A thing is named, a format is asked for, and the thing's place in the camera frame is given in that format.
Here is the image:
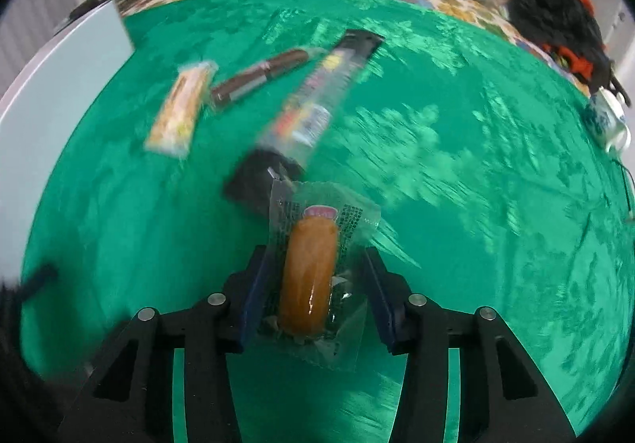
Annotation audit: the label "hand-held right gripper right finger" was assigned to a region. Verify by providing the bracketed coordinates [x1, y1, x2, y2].
[362, 247, 579, 443]

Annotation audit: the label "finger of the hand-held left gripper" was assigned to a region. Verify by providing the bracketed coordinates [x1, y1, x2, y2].
[20, 263, 58, 299]

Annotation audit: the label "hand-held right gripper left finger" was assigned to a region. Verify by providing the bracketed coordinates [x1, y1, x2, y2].
[60, 245, 271, 443]

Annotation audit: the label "clear packet with orange bun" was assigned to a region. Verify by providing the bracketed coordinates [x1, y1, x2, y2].
[255, 179, 383, 372]

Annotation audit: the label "long clear packet black ends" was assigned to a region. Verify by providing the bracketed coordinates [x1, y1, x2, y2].
[223, 29, 386, 218]

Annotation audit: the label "yellow snack packet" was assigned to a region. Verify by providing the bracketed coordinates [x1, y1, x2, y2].
[143, 60, 219, 161]

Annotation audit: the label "brown stick snack packet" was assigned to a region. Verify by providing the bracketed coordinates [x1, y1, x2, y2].
[210, 47, 326, 113]

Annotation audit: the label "white board panel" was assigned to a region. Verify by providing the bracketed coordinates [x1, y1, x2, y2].
[0, 0, 135, 245]

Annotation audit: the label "grey curtain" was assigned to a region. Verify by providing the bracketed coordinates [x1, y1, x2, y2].
[0, 0, 146, 97]

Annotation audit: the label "white blue teapot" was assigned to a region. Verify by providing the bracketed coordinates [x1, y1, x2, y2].
[585, 88, 632, 152]

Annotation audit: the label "black clothing pile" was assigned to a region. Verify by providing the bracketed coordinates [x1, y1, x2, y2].
[508, 0, 617, 77]

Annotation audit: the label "black cable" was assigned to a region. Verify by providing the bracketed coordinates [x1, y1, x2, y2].
[612, 154, 635, 222]

